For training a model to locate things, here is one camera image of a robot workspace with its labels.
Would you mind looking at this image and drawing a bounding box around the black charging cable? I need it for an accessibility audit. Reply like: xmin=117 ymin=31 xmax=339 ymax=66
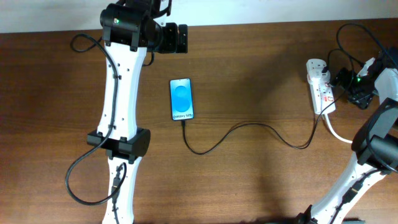
xmin=181 ymin=48 xmax=355 ymax=156

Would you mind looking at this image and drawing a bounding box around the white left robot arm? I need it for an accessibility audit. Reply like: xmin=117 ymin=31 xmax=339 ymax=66
xmin=88 ymin=0 xmax=187 ymax=223

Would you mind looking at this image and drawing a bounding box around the white USB charger adapter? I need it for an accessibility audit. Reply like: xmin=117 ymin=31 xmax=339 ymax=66
xmin=307 ymin=69 xmax=330 ymax=85

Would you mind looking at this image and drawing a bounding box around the white power strip cord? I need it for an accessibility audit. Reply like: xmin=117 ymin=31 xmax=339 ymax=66
xmin=322 ymin=113 xmax=354 ymax=144

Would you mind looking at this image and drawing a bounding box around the blue Galaxy smartphone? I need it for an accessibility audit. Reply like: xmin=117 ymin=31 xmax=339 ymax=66
xmin=170 ymin=78 xmax=194 ymax=121

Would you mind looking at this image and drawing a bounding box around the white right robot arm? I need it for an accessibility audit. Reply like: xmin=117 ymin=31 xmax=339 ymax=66
xmin=293 ymin=65 xmax=397 ymax=224

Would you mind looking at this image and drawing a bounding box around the white power strip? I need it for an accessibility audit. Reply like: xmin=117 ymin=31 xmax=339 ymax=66
xmin=306 ymin=58 xmax=336 ymax=114

